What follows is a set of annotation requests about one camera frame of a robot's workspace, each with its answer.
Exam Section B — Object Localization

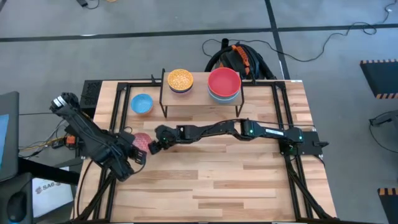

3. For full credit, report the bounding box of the wooden shelf black metal frame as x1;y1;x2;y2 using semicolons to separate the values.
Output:
159;68;246;119

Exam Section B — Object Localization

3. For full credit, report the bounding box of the black aluminium table frame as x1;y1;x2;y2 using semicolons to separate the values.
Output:
73;79;340;224

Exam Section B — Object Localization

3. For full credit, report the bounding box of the black power adapter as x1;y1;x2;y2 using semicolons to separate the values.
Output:
76;0;100;9

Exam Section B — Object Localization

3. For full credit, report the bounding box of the red patterned small bowl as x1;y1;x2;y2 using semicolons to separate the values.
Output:
132;133;153;153

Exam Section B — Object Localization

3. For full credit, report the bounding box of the large green bowl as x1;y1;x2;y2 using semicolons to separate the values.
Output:
208;85;243;101

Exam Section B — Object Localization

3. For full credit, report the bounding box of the long black floor cable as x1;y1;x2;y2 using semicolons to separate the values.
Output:
201;21;379;63

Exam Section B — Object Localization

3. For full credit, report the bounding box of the large red bowl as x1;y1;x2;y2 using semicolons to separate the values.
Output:
207;67;243;98

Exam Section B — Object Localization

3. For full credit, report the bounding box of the black vacuum with orange handle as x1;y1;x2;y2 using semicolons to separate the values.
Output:
204;38;277;81

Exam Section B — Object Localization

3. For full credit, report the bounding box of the white printed cardboard box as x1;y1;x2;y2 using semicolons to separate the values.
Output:
32;167;75;218

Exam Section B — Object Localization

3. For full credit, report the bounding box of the black orange striped mat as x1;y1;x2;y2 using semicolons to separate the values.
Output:
359;58;398;100
377;187;398;224

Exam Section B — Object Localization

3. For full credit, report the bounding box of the yellow and blue small bowl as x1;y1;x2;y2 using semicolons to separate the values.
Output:
167;68;194;91

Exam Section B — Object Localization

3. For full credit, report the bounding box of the black device with glowing light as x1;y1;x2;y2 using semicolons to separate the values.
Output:
0;172;34;224

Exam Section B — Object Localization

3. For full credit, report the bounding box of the blue and orange small bowl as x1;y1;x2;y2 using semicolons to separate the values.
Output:
130;93;154;114

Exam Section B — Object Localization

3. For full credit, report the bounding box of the blue striped small bowl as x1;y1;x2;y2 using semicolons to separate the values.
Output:
169;82;194;95

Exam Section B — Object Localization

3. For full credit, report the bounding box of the bundle of coloured cables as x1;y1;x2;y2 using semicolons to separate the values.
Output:
18;111;81;156

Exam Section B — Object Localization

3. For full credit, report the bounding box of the black floor stand base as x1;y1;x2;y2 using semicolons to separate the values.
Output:
369;109;398;149

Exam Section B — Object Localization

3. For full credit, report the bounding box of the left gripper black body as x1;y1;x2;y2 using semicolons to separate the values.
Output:
104;144;137;183

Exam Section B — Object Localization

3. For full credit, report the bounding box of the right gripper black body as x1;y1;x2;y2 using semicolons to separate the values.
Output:
154;124;185;147

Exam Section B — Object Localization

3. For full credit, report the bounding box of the computer monitor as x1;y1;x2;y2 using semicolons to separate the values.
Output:
0;91;20;183

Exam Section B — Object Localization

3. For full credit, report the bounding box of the black perforated box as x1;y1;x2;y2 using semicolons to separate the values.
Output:
80;80;103;110

